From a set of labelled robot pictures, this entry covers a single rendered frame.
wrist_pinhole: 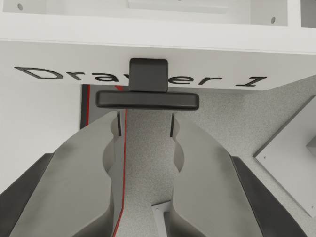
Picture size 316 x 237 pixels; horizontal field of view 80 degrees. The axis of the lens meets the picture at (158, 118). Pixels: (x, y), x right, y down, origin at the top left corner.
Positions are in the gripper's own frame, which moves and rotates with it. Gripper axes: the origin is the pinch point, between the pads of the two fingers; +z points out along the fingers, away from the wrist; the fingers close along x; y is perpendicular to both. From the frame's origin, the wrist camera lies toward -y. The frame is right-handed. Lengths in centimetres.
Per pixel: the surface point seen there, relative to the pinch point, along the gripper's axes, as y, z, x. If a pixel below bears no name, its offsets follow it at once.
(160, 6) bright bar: -5.6, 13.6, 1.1
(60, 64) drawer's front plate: -1.4, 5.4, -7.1
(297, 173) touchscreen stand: 70, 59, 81
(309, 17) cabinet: -4.9, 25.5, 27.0
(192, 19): -4.5, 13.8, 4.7
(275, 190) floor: 80, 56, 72
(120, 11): -4.9, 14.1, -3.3
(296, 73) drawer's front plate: -1.4, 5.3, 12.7
